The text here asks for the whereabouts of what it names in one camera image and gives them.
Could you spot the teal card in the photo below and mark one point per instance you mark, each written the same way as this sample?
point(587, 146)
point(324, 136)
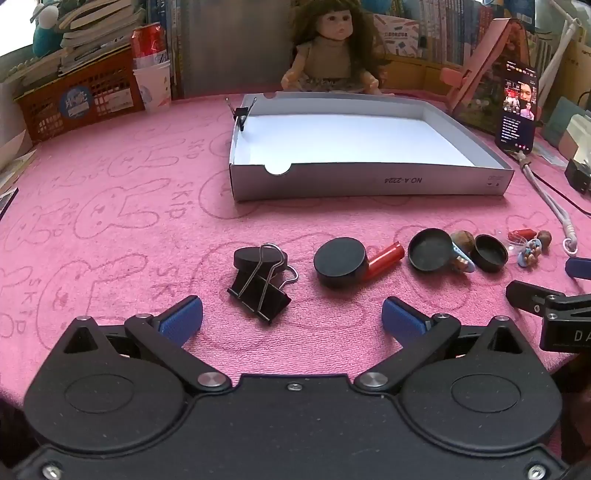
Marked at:
point(561, 120)

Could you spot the small black round cap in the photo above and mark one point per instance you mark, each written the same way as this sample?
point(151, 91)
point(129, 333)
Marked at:
point(247, 257)

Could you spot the white cardboard box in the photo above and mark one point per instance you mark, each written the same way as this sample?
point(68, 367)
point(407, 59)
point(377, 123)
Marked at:
point(346, 138)

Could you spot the small black binder clip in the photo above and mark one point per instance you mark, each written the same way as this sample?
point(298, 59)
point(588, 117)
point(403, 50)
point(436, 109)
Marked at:
point(240, 115)

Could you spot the brown walnut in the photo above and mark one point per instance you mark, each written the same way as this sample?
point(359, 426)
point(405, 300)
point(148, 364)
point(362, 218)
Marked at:
point(464, 239)

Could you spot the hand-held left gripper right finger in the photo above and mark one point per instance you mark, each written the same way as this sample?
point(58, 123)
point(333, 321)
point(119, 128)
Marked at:
point(402, 319)

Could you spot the large black binder clip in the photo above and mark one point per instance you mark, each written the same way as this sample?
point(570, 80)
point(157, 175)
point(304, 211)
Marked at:
point(258, 295)

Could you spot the orange plastic basket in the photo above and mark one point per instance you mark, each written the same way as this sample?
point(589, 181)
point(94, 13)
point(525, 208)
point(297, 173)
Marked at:
point(69, 101)

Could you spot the blue and white plush toy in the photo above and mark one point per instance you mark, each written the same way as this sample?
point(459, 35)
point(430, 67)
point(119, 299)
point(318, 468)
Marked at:
point(46, 37)

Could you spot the white colourful printed box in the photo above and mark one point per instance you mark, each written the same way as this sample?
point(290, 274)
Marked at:
point(397, 37)

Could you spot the large black round puck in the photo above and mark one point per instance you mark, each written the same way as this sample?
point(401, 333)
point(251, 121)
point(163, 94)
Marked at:
point(339, 263)

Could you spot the black charger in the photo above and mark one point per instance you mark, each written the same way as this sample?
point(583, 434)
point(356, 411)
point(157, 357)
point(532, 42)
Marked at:
point(577, 175)

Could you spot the black smartphone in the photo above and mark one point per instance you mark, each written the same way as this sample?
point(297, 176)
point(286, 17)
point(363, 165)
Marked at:
point(517, 115)

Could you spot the blue upright books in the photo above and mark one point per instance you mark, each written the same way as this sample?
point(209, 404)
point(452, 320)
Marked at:
point(171, 27)

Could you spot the row of books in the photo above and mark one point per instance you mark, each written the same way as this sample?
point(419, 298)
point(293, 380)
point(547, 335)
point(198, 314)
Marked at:
point(452, 27)

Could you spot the pink house-shaped stand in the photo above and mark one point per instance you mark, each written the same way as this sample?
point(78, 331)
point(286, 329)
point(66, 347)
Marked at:
point(485, 55)

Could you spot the red drink can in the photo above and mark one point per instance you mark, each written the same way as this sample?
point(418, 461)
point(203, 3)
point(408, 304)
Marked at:
point(147, 44)

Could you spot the stack of books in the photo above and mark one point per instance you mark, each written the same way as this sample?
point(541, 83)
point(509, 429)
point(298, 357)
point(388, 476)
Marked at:
point(92, 27)

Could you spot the doll with brown hair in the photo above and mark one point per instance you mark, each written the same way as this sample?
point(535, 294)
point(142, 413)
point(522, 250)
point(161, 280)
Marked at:
point(334, 50)

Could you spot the yellow wooden drawer unit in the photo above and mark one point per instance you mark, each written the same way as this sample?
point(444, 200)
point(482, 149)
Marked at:
point(415, 76)

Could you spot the small brown nut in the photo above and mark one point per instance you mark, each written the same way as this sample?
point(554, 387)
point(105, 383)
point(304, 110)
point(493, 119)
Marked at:
point(545, 239)

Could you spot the small colourful figurine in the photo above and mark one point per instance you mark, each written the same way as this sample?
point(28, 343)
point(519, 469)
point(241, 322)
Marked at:
point(531, 253)

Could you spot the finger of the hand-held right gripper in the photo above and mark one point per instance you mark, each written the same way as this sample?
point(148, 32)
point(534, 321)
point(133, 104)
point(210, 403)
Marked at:
point(526, 296)
point(579, 268)

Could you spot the red whistle with suction cup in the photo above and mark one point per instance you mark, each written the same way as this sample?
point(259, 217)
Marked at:
point(524, 232)

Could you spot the wide black round lid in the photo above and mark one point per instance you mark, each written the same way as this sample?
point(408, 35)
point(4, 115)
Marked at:
point(429, 251)

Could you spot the red plastic tube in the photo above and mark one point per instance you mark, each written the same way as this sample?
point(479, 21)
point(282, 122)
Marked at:
point(385, 258)

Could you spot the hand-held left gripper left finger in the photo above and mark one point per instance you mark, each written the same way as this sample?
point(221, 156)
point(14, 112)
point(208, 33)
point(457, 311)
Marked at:
point(182, 319)

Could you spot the grey metal panel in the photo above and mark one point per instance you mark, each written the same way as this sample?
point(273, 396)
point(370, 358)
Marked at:
point(231, 46)

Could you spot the small black cup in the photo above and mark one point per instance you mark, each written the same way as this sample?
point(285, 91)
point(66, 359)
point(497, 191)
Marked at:
point(489, 254)

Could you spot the blue hair clip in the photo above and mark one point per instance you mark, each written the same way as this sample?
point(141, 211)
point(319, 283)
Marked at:
point(463, 264)

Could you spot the pink rabbit print cloth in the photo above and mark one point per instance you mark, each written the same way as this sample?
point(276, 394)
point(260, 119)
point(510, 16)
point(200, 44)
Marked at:
point(138, 207)

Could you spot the white paper cup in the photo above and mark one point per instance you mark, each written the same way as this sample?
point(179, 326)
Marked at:
point(154, 87)

